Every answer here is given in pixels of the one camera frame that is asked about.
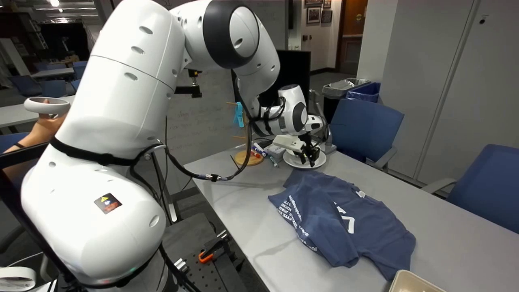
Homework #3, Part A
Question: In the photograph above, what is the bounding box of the blue t-shirt white print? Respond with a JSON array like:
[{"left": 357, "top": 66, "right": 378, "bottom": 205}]
[{"left": 268, "top": 171, "right": 417, "bottom": 281}]

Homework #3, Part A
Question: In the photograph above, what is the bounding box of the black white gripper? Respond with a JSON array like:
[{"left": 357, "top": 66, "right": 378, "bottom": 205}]
[{"left": 299, "top": 114, "right": 326, "bottom": 168}]

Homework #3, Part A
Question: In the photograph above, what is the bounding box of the blue office chair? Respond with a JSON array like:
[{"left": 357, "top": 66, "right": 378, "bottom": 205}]
[
  {"left": 331, "top": 100, "right": 404, "bottom": 169},
  {"left": 424, "top": 145, "right": 519, "bottom": 234}
]

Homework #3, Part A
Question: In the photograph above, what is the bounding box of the black computer monitor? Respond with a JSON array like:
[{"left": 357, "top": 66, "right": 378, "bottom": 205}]
[{"left": 260, "top": 51, "right": 312, "bottom": 106}]

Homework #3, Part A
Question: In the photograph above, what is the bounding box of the orange black clamp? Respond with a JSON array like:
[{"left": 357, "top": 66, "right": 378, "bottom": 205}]
[{"left": 197, "top": 231, "right": 229, "bottom": 265}]

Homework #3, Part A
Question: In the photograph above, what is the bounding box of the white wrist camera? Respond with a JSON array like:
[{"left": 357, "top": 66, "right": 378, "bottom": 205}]
[{"left": 273, "top": 135, "right": 305, "bottom": 153}]

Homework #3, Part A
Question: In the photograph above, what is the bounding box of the blue office chair far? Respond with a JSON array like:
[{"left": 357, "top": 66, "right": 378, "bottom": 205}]
[{"left": 331, "top": 100, "right": 404, "bottom": 169}]

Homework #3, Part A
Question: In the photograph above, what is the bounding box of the white plate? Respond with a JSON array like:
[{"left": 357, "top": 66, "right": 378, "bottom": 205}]
[{"left": 283, "top": 152, "right": 328, "bottom": 171}]

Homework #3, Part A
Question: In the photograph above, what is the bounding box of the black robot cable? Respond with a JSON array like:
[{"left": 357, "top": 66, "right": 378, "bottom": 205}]
[{"left": 161, "top": 70, "right": 289, "bottom": 184}]

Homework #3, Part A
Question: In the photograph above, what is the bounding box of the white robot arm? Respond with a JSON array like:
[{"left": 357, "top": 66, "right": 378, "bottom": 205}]
[{"left": 22, "top": 0, "right": 323, "bottom": 291}]

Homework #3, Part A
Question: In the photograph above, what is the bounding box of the blue office chair near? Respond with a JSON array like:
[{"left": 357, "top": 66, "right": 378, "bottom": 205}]
[{"left": 424, "top": 145, "right": 519, "bottom": 234}]

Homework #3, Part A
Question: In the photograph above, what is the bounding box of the grey trash bin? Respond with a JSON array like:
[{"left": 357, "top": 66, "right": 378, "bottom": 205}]
[{"left": 322, "top": 79, "right": 380, "bottom": 122}]

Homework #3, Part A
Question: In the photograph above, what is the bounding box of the beige plastic tray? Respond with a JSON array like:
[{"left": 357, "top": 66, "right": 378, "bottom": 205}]
[{"left": 388, "top": 270, "right": 446, "bottom": 292}]

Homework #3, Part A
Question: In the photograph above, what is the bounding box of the person hand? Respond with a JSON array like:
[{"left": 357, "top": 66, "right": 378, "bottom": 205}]
[{"left": 22, "top": 114, "right": 67, "bottom": 147}]

